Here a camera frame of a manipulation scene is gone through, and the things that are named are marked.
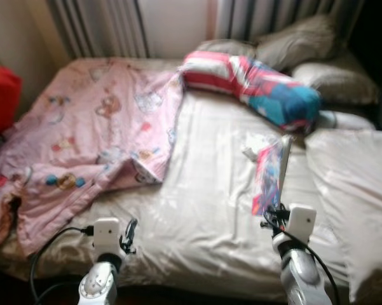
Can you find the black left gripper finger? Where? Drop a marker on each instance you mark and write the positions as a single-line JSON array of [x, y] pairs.
[[131, 230]]

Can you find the colourful glossy magazine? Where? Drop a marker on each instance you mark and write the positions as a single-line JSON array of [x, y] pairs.
[[269, 178]]

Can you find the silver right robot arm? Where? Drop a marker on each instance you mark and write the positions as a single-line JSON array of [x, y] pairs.
[[299, 273]]

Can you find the beige satin duvet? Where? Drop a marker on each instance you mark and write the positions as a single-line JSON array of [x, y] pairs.
[[356, 190]]

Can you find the pink cartoon print blanket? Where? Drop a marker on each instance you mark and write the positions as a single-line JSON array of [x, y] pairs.
[[82, 127]]

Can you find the white rolled pillow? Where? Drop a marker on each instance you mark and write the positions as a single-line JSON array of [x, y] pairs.
[[346, 121]]

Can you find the red white blue bolster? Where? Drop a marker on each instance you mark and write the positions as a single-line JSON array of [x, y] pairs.
[[254, 86]]

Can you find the red fabric sofa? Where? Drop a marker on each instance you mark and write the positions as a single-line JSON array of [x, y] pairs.
[[1, 101]]

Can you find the grey pleated curtain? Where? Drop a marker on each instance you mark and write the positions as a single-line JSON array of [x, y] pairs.
[[273, 13], [95, 25]]

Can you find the pink sheer curtain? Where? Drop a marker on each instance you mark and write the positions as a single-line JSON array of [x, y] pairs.
[[211, 19]]

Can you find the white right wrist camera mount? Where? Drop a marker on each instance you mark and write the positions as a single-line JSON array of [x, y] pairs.
[[302, 221]]

